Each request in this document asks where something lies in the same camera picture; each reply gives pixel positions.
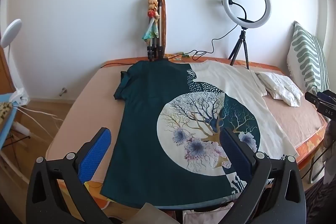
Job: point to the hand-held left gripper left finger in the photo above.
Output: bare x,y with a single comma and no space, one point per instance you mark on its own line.
95,153

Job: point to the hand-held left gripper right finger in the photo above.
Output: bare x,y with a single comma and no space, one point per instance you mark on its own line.
233,150

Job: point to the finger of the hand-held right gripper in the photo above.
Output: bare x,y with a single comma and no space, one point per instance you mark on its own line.
312,98

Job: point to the green and cream tree-print t-shirt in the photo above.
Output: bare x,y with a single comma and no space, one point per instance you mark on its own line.
141,121

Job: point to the white folded cloth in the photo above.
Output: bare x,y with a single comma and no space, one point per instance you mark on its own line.
278,87

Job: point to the orange patterned bed sheet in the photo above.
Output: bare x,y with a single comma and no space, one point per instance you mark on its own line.
309,145

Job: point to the green and white striped pillow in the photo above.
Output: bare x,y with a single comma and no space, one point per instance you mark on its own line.
307,56

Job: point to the metal door stop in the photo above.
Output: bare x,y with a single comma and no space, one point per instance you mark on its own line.
63,91

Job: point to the pale pink cloth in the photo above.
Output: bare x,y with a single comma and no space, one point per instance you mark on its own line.
204,216

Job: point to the beige cloth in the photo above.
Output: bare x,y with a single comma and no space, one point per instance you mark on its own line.
152,214

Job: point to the black mini tripod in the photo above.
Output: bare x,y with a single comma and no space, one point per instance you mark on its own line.
242,37

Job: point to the dark striped clothing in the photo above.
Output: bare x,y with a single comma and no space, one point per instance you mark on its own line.
320,205

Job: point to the leopard print cloth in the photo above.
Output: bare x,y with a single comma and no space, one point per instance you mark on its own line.
4,112

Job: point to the small colourful patterned cloth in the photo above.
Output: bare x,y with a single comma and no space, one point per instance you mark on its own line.
179,55

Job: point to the wooden cabinet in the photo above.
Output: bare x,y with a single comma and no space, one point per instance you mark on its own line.
5,71

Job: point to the folded silver tripod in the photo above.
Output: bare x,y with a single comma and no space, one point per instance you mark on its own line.
155,43

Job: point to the colourful knotted scarf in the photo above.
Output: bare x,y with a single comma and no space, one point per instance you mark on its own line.
151,29

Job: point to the orange patterned board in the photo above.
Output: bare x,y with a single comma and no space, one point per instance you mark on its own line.
164,24

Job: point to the white clamp desk lamp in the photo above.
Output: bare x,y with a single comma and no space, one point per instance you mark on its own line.
11,29

